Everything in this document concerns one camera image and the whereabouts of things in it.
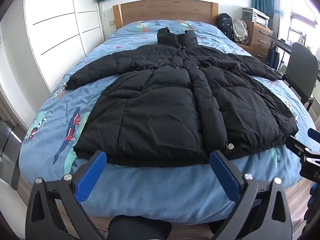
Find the beige cloth bag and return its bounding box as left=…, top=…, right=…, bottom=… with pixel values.
left=233, top=19, right=250, bottom=43

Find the dark blue bag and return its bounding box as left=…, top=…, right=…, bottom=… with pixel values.
left=265, top=45, right=281, bottom=68

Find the wooden dresser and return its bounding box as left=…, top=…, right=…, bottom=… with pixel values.
left=237, top=19, right=274, bottom=63

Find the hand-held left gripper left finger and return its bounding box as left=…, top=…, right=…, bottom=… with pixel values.
left=26, top=150, right=108, bottom=240

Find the black chair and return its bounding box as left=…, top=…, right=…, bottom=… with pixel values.
left=281, top=42, right=318, bottom=112

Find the dark cabinet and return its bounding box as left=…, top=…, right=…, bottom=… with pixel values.
left=0, top=115, right=28, bottom=192

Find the white printer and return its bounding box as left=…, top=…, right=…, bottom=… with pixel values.
left=242, top=7, right=270, bottom=28

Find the black backpack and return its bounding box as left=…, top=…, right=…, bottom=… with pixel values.
left=216, top=13, right=235, bottom=39

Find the black puffer jacket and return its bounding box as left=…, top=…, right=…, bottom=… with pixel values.
left=65, top=27, right=299, bottom=168

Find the wooden bed headboard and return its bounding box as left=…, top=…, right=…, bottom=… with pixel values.
left=112, top=0, right=219, bottom=30

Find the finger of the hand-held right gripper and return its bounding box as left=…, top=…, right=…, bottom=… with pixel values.
left=285, top=135, right=316, bottom=157
left=307, top=128, right=320, bottom=141

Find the dark glass desk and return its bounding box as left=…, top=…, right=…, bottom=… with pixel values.
left=271, top=35, right=294, bottom=54

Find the white wardrobe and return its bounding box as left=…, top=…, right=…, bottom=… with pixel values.
left=0, top=0, right=105, bottom=130

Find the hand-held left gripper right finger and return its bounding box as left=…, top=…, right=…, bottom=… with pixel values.
left=209, top=150, right=293, bottom=240

